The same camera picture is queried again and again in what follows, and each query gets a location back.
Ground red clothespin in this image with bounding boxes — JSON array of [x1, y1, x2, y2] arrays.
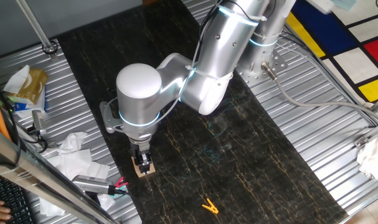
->
[[113, 176, 129, 189]]

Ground light blue face mask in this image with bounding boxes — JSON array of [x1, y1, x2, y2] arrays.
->
[[330, 0, 359, 12]]

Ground white cloth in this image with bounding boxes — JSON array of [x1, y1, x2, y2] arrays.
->
[[356, 130, 378, 180]]

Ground metal pole with ring base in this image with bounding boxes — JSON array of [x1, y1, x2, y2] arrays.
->
[[16, 0, 59, 60]]

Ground black camera cable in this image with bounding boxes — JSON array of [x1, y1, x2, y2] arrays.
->
[[109, 186, 139, 200]]

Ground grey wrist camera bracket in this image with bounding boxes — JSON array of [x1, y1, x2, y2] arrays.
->
[[99, 100, 126, 134]]

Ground silver depth camera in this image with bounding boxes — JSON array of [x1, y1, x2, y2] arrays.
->
[[72, 174, 115, 196]]

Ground colourful squares floor mat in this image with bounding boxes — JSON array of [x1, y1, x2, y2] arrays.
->
[[285, 0, 378, 103]]

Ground teal clothespin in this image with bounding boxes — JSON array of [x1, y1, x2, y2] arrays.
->
[[111, 185, 128, 197]]

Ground black keyboard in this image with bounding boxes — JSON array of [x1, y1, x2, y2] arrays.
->
[[0, 170, 34, 224]]

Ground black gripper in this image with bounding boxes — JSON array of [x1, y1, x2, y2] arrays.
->
[[129, 140, 154, 174]]

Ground small wooden cube block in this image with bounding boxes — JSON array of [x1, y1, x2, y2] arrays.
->
[[131, 156, 156, 179]]

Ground yellow tissue pack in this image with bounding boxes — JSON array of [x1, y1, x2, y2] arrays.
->
[[16, 67, 49, 106]]

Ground white paper sheet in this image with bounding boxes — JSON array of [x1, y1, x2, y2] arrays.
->
[[39, 148, 116, 217]]

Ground white tissue sheet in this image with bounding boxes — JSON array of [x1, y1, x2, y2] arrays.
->
[[3, 64, 31, 95]]

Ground orange clothespin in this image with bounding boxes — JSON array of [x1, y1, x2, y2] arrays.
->
[[201, 198, 220, 215]]

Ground crumpled white tissue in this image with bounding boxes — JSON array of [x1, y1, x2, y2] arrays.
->
[[57, 131, 88, 155]]

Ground black gold-veined marble mat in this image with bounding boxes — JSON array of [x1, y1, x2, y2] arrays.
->
[[57, 0, 349, 224]]

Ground blue white tissue pack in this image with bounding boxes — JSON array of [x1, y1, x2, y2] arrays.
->
[[7, 86, 48, 119]]

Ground aluminium frame beam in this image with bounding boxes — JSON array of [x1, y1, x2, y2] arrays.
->
[[0, 124, 118, 224]]

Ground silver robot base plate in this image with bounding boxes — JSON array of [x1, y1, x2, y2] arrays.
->
[[235, 46, 289, 88]]

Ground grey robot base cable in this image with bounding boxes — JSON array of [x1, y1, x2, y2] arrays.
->
[[260, 62, 378, 124]]

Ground metal corner bracket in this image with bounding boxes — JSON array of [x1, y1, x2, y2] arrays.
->
[[352, 135, 371, 149]]

